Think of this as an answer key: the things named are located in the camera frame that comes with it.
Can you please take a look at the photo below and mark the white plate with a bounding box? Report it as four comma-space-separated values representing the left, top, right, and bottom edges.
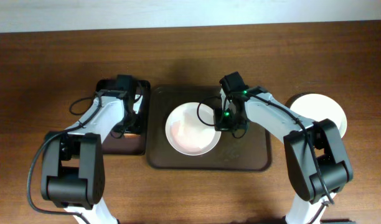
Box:
164, 102, 221, 156

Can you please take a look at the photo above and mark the pale green plate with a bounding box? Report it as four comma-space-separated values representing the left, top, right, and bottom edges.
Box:
286, 93, 347, 138

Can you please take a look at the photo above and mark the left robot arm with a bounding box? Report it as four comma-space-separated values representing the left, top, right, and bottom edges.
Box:
38, 75, 150, 223

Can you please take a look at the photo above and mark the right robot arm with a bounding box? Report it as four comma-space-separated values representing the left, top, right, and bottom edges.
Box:
214, 72, 354, 223

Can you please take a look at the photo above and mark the small black tray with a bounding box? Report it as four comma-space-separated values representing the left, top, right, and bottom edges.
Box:
92, 75, 151, 155

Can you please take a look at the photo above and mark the large brown tray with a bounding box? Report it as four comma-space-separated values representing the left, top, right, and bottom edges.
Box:
146, 85, 272, 172

